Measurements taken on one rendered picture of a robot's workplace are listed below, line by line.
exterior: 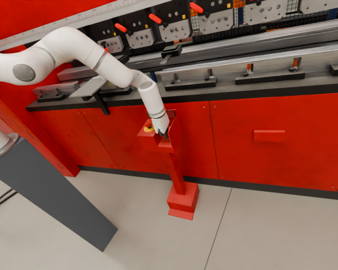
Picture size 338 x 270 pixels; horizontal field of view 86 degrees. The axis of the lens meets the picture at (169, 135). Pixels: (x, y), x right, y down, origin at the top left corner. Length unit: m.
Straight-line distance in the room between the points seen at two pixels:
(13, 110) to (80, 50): 1.30
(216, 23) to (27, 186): 1.17
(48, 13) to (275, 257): 1.94
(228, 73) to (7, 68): 0.93
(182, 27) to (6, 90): 1.48
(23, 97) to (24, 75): 1.26
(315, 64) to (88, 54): 0.98
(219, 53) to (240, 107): 0.43
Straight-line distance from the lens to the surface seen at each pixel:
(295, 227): 1.53
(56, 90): 1.78
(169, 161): 1.17
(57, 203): 1.24
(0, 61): 0.80
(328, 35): 1.36
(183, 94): 1.06
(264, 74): 1.06
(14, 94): 1.99
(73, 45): 0.76
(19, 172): 1.09
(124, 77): 0.77
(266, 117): 1.09
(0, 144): 1.07
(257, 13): 0.99
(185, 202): 1.44
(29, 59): 0.77
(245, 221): 1.49
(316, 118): 1.14
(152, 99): 0.82
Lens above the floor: 1.36
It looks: 38 degrees down
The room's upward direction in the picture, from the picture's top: 19 degrees counter-clockwise
